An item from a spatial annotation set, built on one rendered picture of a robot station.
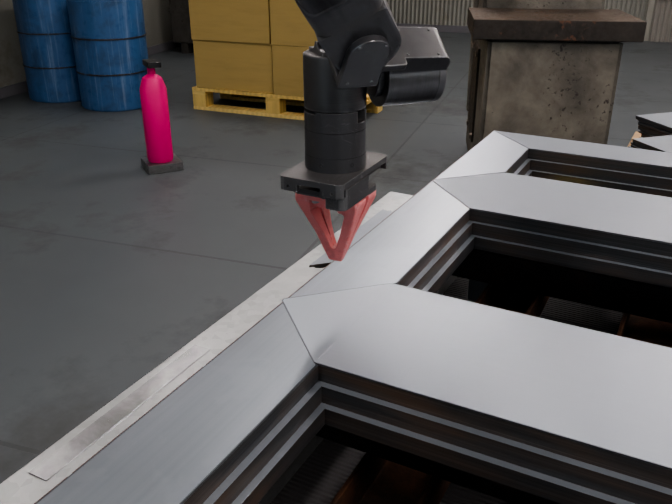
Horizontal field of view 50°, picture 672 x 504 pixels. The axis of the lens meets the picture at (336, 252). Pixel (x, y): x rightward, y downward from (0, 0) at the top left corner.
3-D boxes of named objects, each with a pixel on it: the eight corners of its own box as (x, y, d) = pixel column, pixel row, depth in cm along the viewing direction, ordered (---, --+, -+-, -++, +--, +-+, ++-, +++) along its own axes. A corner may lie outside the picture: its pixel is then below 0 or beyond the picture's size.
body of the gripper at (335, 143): (388, 172, 71) (390, 98, 68) (341, 206, 63) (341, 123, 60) (330, 163, 74) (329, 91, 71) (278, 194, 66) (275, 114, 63)
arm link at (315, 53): (294, 37, 64) (314, 47, 60) (365, 33, 67) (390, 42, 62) (296, 113, 67) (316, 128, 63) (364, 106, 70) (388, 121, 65)
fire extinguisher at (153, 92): (129, 172, 391) (115, 62, 366) (154, 159, 412) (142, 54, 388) (171, 177, 383) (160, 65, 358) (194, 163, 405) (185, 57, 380)
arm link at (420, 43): (323, -41, 58) (354, 43, 54) (451, -44, 61) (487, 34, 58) (297, 60, 68) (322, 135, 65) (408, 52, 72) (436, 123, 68)
